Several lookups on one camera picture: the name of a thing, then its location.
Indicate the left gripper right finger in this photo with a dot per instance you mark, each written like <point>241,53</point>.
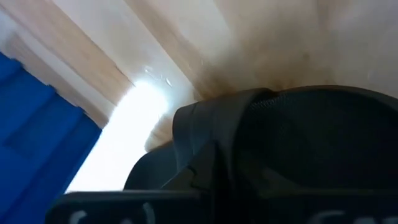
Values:
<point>326,208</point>

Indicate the large blue plastic bin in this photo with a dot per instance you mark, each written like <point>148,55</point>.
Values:
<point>31,140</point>

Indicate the black slide sandal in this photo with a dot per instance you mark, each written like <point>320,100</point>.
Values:
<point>311,130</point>

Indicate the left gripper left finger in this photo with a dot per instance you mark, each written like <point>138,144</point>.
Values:
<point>124,208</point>

